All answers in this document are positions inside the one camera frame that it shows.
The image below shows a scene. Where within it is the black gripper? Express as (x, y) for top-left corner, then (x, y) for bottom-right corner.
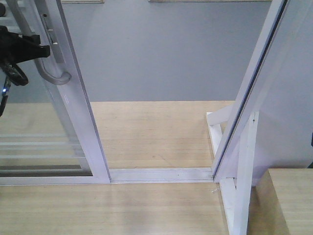
(0, 25), (35, 65)

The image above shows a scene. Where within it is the grey door handle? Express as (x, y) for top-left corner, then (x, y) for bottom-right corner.
(6, 0), (71, 85)

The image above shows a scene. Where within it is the white sliding glass door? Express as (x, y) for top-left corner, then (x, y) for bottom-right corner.
(0, 0), (110, 185)

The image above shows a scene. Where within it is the white wooden support brace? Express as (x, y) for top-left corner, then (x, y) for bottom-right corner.
(206, 105), (259, 235)

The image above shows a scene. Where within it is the light wooden box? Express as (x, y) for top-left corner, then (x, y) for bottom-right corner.
(247, 168), (313, 235)

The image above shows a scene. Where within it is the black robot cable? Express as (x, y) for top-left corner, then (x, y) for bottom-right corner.
(0, 61), (29, 117)

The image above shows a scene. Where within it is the white door frame with track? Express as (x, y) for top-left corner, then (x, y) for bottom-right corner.
(110, 0), (289, 184)

